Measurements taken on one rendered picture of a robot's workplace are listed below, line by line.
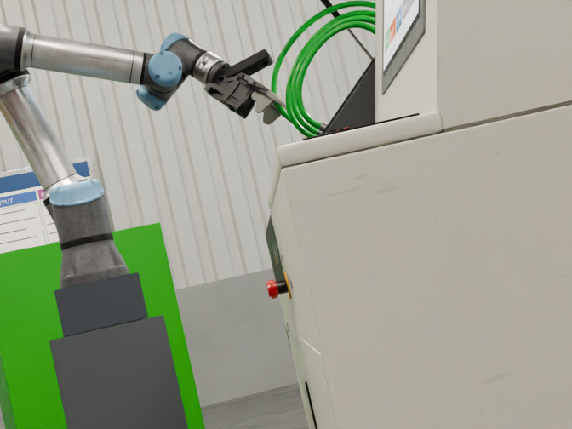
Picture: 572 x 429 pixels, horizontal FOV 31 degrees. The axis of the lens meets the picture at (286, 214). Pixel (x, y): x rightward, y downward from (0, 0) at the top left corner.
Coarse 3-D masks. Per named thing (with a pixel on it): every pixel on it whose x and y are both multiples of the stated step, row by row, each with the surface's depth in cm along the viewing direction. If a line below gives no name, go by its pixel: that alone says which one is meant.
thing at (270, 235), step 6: (270, 222) 217; (270, 228) 225; (270, 234) 234; (270, 240) 243; (270, 246) 254; (276, 246) 214; (270, 252) 265; (276, 264) 239; (276, 270) 249; (282, 270) 210; (276, 276) 260; (282, 276) 218
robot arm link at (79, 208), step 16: (64, 192) 224; (80, 192) 224; (96, 192) 227; (64, 208) 224; (80, 208) 224; (96, 208) 226; (64, 224) 224; (80, 224) 224; (96, 224) 225; (64, 240) 225
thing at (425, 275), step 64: (448, 0) 139; (512, 0) 139; (448, 64) 138; (512, 64) 139; (448, 128) 138; (512, 128) 138; (320, 192) 136; (384, 192) 137; (448, 192) 137; (512, 192) 137; (320, 256) 136; (384, 256) 136; (448, 256) 136; (512, 256) 136; (320, 320) 135; (384, 320) 135; (448, 320) 135; (512, 320) 136; (320, 384) 154; (384, 384) 135; (448, 384) 135; (512, 384) 135
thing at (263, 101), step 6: (270, 90) 239; (252, 96) 242; (258, 96) 241; (264, 96) 240; (270, 96) 239; (276, 96) 238; (258, 102) 240; (264, 102) 239; (270, 102) 239; (276, 102) 239; (282, 102) 238; (258, 108) 240; (264, 108) 239
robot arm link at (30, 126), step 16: (0, 80) 237; (16, 80) 239; (0, 96) 239; (16, 96) 239; (32, 96) 242; (16, 112) 239; (32, 112) 240; (16, 128) 240; (32, 128) 239; (48, 128) 241; (32, 144) 239; (48, 144) 239; (32, 160) 240; (48, 160) 239; (64, 160) 241; (48, 176) 239; (64, 176) 239; (80, 176) 242; (48, 192) 239; (48, 208) 240
